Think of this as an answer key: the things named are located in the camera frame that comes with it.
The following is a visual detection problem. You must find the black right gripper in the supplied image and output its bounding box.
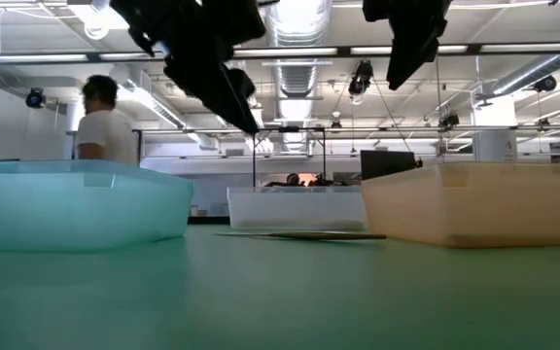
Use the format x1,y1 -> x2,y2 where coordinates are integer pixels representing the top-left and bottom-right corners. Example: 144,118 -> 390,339
362,0 -> 454,91

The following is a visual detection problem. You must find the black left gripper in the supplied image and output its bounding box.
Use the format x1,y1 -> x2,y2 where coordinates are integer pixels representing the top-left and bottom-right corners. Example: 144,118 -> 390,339
109,0 -> 266,133

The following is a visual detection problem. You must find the overhead light bar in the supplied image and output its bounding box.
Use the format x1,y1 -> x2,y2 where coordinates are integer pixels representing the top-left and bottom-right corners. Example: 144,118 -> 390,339
0,42 -> 560,64

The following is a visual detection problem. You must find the seated person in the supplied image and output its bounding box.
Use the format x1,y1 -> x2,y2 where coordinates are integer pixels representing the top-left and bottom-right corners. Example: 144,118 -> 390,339
264,172 -> 310,189

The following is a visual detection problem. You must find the standing person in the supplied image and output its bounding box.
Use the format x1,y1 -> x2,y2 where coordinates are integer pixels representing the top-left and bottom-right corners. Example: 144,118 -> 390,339
74,74 -> 140,166

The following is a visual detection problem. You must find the clear plastic bin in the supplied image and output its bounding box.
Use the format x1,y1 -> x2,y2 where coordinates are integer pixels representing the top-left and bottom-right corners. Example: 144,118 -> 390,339
226,186 -> 369,231

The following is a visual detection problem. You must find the wooden knife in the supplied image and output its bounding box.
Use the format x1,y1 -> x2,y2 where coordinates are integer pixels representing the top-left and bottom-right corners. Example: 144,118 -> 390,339
215,229 -> 388,242

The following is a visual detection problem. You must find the teal translucent plastic bin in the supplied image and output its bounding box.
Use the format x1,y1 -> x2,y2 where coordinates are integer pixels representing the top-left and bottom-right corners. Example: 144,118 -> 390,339
0,158 -> 195,253

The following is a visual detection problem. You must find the green table mat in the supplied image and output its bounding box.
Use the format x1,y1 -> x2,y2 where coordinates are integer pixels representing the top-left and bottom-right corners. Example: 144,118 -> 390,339
0,224 -> 560,350

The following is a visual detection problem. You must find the black ceiling cord reel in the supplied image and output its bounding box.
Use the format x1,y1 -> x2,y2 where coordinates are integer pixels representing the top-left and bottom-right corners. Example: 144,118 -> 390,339
347,60 -> 374,106
24,87 -> 47,110
533,75 -> 558,93

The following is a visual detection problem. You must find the silver ceiling duct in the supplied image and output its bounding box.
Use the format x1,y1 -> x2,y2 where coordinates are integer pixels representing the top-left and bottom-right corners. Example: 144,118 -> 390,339
267,0 -> 333,98
473,52 -> 560,106

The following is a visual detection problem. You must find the black pipe frame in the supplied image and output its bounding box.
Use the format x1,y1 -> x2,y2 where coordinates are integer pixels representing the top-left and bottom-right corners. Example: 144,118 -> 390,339
131,124 -> 560,189

